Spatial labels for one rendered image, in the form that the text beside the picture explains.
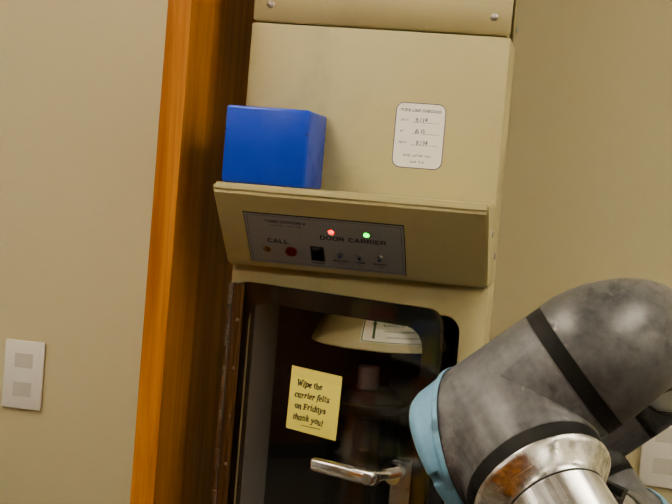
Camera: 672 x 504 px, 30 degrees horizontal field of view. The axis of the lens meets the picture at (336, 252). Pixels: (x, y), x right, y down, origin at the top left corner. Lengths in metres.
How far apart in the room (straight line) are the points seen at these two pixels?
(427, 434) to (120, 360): 1.15
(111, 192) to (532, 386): 1.22
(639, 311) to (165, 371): 0.69
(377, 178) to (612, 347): 0.61
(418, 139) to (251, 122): 0.21
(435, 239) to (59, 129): 0.86
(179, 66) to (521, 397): 0.69
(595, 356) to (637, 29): 1.04
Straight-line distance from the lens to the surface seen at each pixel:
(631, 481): 1.40
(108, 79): 2.10
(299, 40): 1.57
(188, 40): 1.51
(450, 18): 1.54
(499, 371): 1.00
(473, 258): 1.46
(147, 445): 1.54
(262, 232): 1.49
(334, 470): 1.42
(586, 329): 0.99
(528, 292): 1.95
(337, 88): 1.55
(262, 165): 1.45
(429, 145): 1.53
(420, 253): 1.47
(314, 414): 1.49
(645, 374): 1.01
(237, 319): 1.56
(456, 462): 1.00
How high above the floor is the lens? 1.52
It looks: 3 degrees down
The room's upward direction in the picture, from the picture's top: 5 degrees clockwise
